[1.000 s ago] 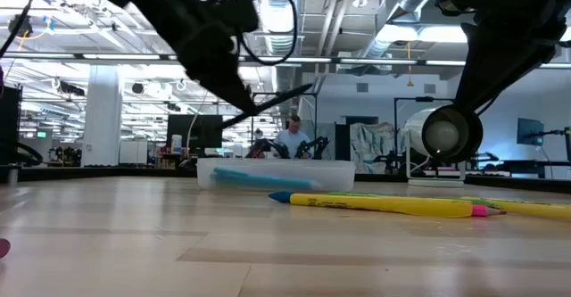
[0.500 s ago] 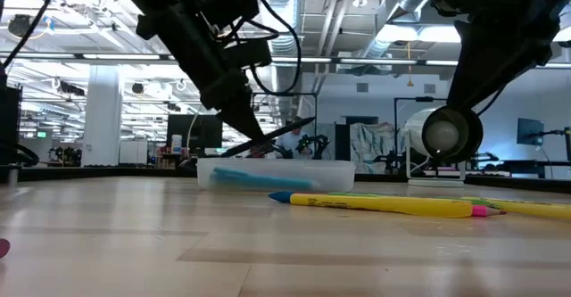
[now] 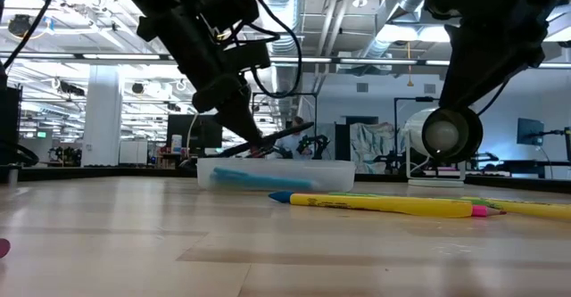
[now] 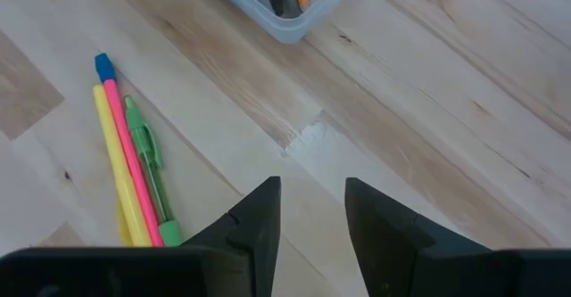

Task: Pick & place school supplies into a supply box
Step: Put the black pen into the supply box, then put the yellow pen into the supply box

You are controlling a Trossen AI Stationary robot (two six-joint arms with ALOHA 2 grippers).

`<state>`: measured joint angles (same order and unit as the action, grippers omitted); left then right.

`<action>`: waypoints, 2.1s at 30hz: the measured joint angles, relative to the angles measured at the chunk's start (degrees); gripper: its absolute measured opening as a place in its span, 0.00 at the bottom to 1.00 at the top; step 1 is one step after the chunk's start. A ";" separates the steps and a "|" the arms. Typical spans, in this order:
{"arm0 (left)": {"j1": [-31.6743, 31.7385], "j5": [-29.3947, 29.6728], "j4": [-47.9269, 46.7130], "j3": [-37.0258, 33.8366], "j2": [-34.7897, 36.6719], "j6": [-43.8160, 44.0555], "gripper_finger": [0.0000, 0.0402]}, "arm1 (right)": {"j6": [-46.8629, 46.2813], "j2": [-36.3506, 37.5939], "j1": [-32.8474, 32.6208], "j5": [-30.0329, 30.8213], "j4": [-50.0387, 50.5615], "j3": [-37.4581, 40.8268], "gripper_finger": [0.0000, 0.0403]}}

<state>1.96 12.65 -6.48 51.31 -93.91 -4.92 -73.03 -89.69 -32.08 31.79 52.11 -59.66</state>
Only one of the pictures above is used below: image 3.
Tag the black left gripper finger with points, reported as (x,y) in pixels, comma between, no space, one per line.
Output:
(243,123)

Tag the black pen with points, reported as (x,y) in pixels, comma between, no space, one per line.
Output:
(290,132)

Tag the teal blue ballpoint pen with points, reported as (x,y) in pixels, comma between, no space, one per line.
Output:
(259,180)

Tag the pink pen blue cap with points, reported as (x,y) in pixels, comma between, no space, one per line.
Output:
(281,196)

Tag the clear plastic supply box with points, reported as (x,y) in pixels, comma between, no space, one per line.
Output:
(339,174)

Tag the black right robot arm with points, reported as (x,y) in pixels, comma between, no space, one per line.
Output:
(490,20)

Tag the small black robot arm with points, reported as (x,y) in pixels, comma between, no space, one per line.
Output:
(319,143)

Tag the monitor on arm mount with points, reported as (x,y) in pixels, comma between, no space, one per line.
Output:
(531,131)

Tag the person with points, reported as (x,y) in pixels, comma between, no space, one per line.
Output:
(292,143)

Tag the black monitor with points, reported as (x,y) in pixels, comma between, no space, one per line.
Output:
(178,132)

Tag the white cabinet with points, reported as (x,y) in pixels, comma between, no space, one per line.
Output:
(134,152)

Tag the white pillar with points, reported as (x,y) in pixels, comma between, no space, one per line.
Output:
(101,114)

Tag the patterned cloth sheet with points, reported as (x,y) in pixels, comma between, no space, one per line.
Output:
(374,147)

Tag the yellow hanging pendant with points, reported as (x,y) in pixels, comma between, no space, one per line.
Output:
(409,83)

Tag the rectangular ceiling light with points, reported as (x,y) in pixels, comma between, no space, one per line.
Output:
(410,34)

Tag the white cylindrical projector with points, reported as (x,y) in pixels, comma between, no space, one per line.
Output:
(441,136)

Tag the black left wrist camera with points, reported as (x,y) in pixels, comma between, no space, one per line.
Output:
(227,0)

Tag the black stand frame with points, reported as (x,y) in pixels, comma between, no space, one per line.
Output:
(396,132)

